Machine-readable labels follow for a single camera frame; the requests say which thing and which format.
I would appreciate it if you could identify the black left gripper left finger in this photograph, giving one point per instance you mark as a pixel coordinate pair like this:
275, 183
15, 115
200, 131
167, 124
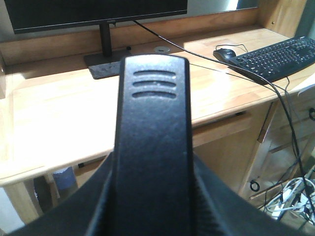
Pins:
82, 214

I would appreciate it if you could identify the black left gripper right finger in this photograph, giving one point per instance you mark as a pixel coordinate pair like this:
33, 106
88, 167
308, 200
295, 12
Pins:
221, 212

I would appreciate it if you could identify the black stapler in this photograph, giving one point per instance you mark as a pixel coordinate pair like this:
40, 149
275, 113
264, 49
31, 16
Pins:
153, 191

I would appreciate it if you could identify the wooden shelf unit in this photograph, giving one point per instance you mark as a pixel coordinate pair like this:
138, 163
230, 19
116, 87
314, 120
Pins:
272, 182

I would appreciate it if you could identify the black computer mouse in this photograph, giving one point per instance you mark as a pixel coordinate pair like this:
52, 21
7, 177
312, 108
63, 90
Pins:
224, 55

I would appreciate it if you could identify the black keyboard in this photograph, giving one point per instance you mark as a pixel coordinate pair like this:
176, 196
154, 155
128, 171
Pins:
277, 61

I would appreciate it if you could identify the black computer monitor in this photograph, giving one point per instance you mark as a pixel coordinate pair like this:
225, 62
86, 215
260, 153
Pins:
41, 15

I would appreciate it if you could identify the grey desk cable grommet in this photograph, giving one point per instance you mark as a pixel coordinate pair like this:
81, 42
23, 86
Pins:
162, 49

